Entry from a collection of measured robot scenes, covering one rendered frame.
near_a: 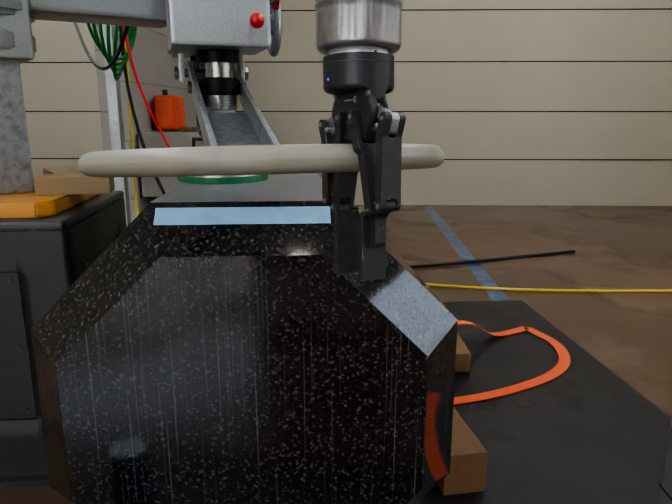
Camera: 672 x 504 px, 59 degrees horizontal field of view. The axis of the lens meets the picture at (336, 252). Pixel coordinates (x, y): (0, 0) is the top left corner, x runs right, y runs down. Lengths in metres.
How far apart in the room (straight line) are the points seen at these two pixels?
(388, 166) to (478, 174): 6.04
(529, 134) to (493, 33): 1.10
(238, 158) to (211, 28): 0.81
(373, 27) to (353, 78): 0.05
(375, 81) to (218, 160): 0.18
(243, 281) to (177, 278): 0.12
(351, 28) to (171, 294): 0.64
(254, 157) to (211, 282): 0.51
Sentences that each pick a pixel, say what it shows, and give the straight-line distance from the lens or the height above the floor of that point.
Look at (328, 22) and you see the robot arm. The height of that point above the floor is 1.10.
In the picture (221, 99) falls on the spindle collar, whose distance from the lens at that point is 1.45.
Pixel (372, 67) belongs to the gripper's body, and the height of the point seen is 1.06.
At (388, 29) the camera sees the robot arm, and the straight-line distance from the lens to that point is 0.63.
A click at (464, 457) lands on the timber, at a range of 1.69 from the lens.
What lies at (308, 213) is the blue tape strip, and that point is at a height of 0.83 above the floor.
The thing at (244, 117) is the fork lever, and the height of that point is 1.00.
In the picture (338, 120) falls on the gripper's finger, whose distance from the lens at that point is 0.65.
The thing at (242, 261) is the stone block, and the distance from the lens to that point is 1.06.
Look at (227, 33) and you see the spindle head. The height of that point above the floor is 1.18.
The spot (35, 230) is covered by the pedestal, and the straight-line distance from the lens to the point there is 1.70.
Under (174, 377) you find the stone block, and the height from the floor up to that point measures 0.54.
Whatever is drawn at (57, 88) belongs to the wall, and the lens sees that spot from 7.17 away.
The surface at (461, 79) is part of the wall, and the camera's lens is 6.55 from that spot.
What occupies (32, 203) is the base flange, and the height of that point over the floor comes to 0.78.
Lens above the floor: 1.02
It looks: 14 degrees down
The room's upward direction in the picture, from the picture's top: straight up
